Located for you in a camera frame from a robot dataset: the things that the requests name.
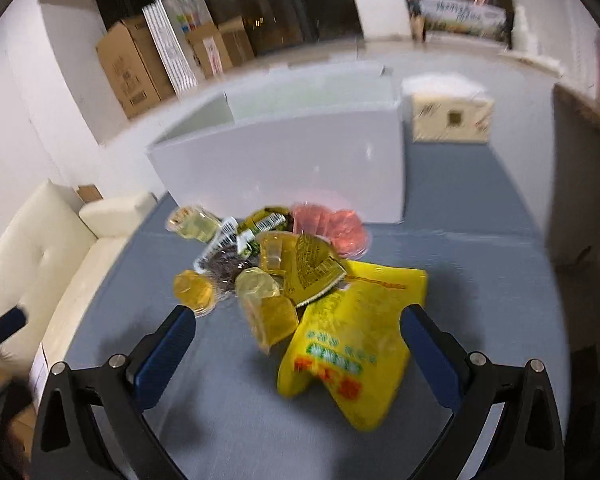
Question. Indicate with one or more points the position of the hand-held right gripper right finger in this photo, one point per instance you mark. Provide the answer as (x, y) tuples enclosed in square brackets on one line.
[(430, 355)]

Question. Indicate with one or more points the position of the small labelled cardboard box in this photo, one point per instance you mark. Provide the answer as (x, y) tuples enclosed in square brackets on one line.
[(210, 52)]

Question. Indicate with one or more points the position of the dark dried snack packet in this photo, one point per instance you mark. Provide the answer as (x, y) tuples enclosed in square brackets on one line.
[(224, 265)]

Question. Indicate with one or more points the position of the white dotted paper bag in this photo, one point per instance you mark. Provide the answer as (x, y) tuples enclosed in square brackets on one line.
[(175, 40)]

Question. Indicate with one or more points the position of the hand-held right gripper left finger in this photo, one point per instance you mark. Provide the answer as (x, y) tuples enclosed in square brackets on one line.
[(166, 355)]

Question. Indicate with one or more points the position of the yellow snack bag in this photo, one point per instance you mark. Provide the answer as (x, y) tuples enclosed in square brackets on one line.
[(345, 340)]

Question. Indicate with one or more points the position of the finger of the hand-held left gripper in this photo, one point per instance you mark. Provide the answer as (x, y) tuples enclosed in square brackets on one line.
[(9, 321)]

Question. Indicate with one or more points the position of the printed landscape gift box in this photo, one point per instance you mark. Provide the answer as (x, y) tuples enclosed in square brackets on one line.
[(462, 15)]

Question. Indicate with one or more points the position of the lying paper cup stack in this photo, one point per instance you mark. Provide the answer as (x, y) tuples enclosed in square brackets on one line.
[(535, 62)]

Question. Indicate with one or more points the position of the small cardboard piece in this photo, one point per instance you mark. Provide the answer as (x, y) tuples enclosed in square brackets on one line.
[(89, 193)]

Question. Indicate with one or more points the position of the large brown cardboard box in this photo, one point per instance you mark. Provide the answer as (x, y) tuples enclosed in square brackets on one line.
[(130, 65)]

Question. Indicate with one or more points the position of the white foam box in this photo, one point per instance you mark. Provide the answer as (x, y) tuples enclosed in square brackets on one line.
[(382, 12)]

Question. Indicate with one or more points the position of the cream leather sofa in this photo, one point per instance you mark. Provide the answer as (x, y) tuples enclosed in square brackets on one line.
[(40, 260)]

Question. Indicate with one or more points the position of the beige tissue pack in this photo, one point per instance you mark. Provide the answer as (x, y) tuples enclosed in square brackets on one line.
[(450, 120)]

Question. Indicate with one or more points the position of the blue grey table cover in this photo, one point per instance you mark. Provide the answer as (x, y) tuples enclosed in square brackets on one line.
[(230, 410)]

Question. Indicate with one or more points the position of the open brown cardboard box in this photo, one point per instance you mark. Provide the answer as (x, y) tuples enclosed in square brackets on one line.
[(237, 40)]

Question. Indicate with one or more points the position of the green snack packet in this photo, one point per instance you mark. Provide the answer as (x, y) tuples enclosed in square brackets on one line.
[(261, 220)]

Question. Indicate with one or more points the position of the white cardboard box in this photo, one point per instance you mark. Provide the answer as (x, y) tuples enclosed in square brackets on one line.
[(280, 170)]

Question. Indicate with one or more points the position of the yellow printed lid jelly cup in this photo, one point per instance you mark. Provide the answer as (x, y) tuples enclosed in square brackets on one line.
[(312, 265)]

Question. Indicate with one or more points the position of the orange yellow jelly cup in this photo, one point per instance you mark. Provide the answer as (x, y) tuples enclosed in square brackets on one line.
[(195, 290)]

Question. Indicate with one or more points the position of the pale yellow jelly cup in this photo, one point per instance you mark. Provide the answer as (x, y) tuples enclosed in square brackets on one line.
[(257, 285), (195, 223)]

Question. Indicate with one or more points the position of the brown stone counter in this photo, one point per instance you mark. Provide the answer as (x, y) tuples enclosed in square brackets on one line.
[(585, 105)]

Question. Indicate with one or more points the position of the pink jelly cup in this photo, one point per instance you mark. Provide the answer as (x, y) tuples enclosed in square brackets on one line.
[(307, 216), (347, 232)]

